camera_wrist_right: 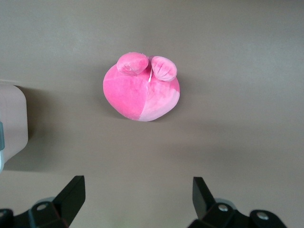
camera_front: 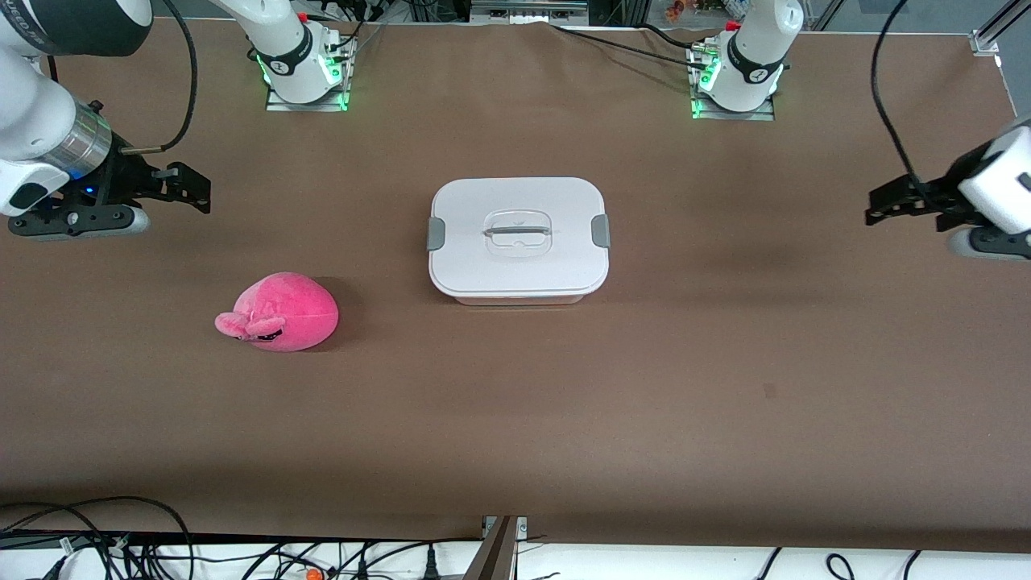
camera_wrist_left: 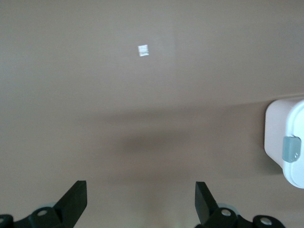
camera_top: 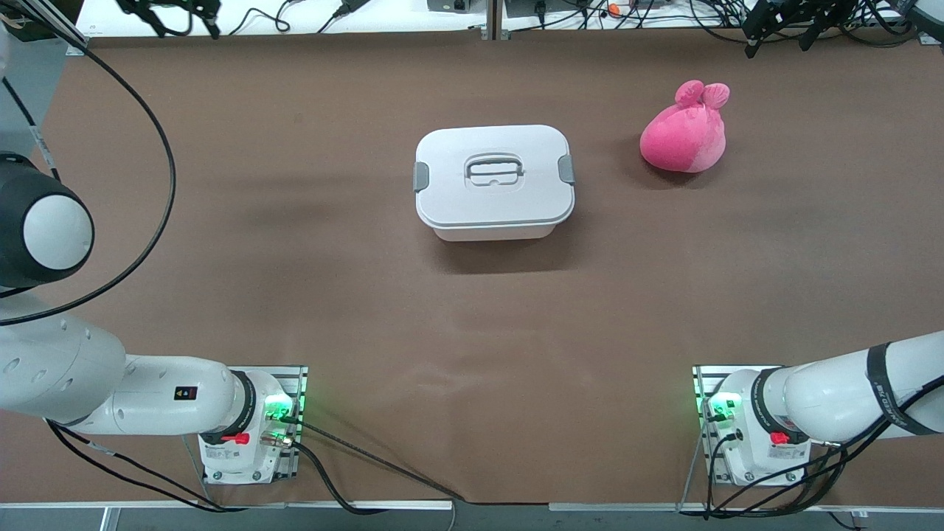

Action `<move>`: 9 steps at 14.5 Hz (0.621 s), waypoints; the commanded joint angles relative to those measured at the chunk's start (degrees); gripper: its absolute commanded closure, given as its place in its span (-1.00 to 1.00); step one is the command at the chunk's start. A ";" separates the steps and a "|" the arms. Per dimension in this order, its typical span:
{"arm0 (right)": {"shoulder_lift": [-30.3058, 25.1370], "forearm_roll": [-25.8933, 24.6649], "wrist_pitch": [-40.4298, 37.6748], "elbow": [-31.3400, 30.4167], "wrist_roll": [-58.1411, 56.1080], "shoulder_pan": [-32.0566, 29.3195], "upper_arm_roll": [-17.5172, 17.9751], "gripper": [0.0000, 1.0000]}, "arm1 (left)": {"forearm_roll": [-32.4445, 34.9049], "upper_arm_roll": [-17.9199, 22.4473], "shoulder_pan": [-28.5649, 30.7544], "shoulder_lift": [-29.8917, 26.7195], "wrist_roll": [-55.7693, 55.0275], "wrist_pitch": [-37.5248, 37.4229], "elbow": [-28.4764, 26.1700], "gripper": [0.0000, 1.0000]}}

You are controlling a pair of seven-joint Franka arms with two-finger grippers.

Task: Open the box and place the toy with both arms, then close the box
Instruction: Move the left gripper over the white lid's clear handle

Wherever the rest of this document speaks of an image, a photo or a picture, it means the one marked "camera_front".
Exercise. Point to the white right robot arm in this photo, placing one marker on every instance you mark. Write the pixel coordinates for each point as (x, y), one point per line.
(32, 113)

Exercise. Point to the pink plush toy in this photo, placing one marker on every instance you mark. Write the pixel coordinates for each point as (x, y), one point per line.
(290, 310)

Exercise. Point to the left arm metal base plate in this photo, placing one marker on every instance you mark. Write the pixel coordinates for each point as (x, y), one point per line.
(757, 115)

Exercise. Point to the orange toy figure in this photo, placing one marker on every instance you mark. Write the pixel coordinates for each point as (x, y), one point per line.
(675, 10)

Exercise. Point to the pink translucent plastic box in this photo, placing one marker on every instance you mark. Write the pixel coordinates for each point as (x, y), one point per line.
(515, 300)

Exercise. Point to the aluminium corner bracket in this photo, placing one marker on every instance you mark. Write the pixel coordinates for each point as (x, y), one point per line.
(987, 40)

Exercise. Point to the brown table cover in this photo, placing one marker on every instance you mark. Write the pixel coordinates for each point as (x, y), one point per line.
(564, 403)

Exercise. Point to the aluminium profile post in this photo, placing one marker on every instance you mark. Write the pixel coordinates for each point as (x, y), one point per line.
(495, 556)

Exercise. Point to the white box lid grey clips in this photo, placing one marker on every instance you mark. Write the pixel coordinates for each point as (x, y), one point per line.
(515, 270)

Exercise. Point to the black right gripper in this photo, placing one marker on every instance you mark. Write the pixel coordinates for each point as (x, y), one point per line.
(129, 178)

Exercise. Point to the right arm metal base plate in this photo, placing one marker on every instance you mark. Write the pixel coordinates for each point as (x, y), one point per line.
(282, 105)

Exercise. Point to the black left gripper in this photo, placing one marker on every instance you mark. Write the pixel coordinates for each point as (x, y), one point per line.
(941, 196)

